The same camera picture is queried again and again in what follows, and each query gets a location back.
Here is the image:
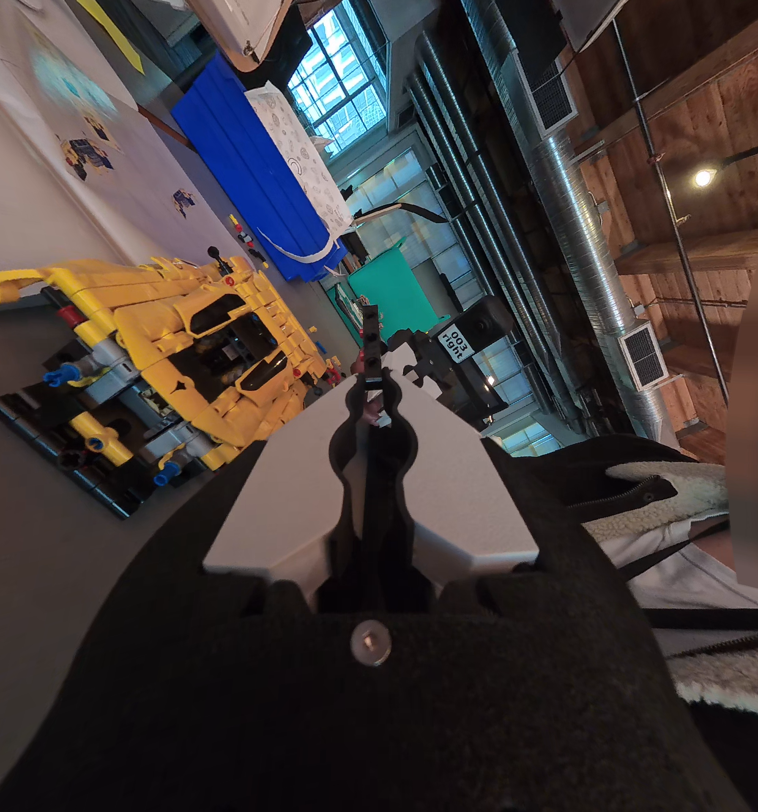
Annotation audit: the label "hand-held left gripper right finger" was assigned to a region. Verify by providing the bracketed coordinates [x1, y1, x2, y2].
[388, 371, 540, 606]

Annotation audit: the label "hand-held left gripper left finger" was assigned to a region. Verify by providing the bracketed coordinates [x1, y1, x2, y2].
[202, 373, 362, 606]

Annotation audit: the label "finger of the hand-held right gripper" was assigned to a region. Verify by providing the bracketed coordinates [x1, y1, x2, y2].
[384, 343, 421, 378]
[404, 371, 452, 413]

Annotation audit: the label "black brick beam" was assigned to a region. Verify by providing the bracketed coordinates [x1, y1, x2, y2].
[358, 304, 387, 389]

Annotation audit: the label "yellow toy brick car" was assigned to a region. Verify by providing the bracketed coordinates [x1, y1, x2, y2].
[0, 255, 342, 521]

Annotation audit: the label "grey desk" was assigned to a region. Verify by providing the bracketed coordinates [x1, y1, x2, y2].
[0, 0, 367, 730]

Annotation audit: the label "teal bag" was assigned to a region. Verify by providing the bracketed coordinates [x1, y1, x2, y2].
[347, 238, 452, 346]

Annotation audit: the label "ribbed metal pipes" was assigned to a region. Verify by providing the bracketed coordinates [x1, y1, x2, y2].
[404, 32, 576, 432]

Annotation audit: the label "ceiling vent grille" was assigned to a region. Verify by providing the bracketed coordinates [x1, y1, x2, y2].
[618, 320, 673, 392]
[525, 60, 577, 137]

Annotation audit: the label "scattered coloured brick pieces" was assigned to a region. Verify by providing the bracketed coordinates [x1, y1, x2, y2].
[227, 212, 270, 267]

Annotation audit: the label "person's fleece-lined jacket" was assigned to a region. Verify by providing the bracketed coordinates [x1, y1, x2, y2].
[512, 434, 758, 812]

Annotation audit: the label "patterned paper bag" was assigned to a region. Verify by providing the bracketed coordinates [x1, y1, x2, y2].
[244, 85, 356, 264]

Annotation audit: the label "blue plastic bin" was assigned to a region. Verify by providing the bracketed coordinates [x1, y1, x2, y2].
[171, 51, 348, 283]

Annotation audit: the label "ceiling spot lamp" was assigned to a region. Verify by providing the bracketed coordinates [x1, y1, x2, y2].
[692, 136, 758, 190]

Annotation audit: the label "paned window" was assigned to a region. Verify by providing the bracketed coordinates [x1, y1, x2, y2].
[287, 6, 390, 156]

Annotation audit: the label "open instruction booklet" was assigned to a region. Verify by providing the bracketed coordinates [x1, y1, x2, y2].
[0, 0, 256, 312]

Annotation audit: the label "yellow tape strip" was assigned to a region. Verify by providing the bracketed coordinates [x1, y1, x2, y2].
[77, 0, 146, 76]

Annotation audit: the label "silver ventilation duct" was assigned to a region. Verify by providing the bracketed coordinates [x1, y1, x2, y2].
[461, 0, 690, 445]

